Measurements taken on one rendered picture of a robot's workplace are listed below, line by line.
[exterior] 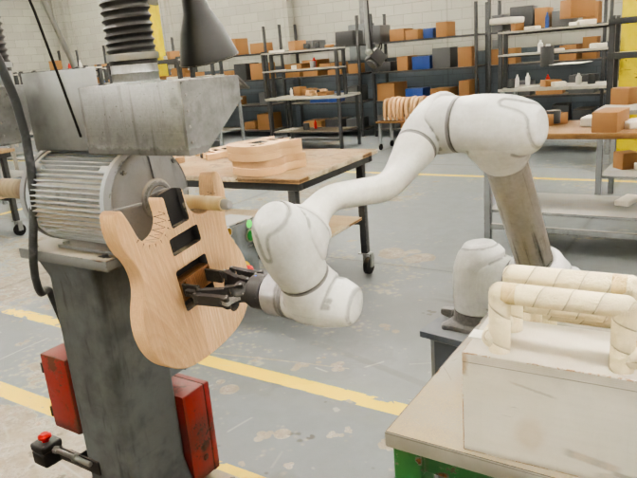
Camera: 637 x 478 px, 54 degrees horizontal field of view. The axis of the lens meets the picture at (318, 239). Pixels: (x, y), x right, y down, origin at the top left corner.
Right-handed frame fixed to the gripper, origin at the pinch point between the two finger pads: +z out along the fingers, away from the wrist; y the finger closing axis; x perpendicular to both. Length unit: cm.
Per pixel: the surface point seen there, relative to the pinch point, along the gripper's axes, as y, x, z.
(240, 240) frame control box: 33.7, -6.3, 15.9
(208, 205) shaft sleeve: 8.0, 15.6, -1.1
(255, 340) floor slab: 141, -129, 124
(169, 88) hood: -1.9, 43.8, -8.8
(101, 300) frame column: -3.0, -7.7, 33.2
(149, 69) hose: 5.7, 46.6, 3.4
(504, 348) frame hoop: -11, 3, -73
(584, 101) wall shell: 1085, -228, 122
